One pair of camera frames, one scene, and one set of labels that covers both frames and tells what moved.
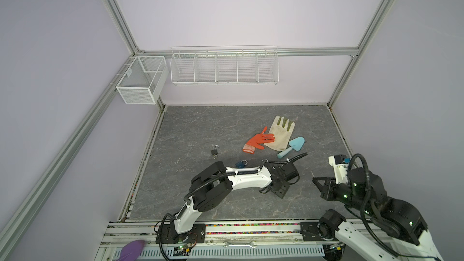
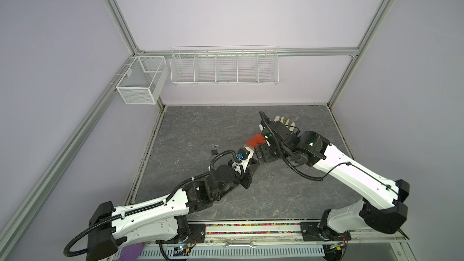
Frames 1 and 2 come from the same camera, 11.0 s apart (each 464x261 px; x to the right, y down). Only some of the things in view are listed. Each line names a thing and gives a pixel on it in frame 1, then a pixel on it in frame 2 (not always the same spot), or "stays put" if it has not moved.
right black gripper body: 341,193 to 269,155
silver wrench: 248,244 stays put
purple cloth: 132,250 stays put
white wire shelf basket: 227,65 stays put
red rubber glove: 256,141 stays put
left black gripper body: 283,190 to 237,179
